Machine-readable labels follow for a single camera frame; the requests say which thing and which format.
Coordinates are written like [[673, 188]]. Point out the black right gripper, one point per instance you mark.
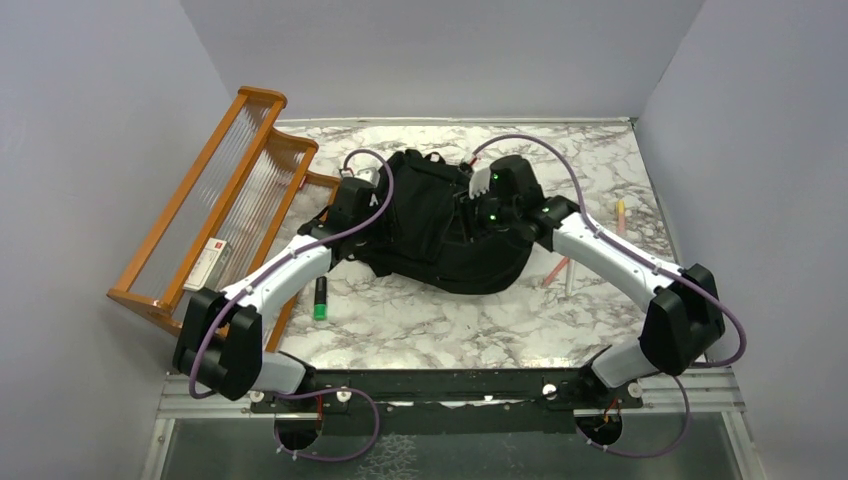
[[488, 196]]

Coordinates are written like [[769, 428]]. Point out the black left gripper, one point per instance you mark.
[[372, 209]]

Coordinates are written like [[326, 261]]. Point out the black student backpack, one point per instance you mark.
[[421, 234]]

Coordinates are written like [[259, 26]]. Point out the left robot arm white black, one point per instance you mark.
[[220, 344]]

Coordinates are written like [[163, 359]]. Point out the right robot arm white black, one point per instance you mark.
[[680, 321]]

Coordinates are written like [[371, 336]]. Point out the orange pencil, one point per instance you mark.
[[554, 273]]

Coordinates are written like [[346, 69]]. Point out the white pencil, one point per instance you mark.
[[571, 268]]

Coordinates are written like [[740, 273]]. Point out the green black marker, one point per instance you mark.
[[320, 303]]

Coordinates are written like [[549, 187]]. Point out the yellow highlighter pen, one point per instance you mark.
[[621, 213]]

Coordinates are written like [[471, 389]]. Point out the orange wooden rack shelf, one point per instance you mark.
[[250, 187]]

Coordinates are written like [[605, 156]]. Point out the white red small box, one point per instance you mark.
[[209, 266]]

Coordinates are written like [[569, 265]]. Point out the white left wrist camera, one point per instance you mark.
[[371, 175]]

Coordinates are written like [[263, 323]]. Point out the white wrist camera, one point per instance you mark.
[[479, 183], [371, 175]]

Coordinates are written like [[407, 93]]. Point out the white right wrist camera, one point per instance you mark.
[[479, 183]]

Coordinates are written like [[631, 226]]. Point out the black metal base rail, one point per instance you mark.
[[444, 401]]

